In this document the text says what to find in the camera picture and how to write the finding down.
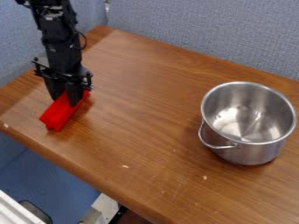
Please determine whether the red rectangular block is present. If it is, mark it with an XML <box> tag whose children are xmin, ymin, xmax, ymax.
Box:
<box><xmin>39</xmin><ymin>90</ymin><xmax>90</xmax><ymax>131</ymax></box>

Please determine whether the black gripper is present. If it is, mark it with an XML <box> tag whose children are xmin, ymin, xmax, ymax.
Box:
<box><xmin>32</xmin><ymin>44</ymin><xmax>92</xmax><ymax>107</ymax></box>

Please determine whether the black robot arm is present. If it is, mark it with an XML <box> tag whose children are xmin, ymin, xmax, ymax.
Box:
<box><xmin>15</xmin><ymin>0</ymin><xmax>92</xmax><ymax>107</ymax></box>

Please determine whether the white ridged object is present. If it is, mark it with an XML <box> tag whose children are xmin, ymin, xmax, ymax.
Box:
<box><xmin>0</xmin><ymin>190</ymin><xmax>48</xmax><ymax>224</ymax></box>

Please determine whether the stainless steel pot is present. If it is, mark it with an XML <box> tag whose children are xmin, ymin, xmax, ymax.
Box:
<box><xmin>199</xmin><ymin>81</ymin><xmax>297</xmax><ymax>165</ymax></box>

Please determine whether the white table bracket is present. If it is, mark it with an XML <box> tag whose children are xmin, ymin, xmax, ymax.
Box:
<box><xmin>79</xmin><ymin>193</ymin><xmax>119</xmax><ymax>224</ymax></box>

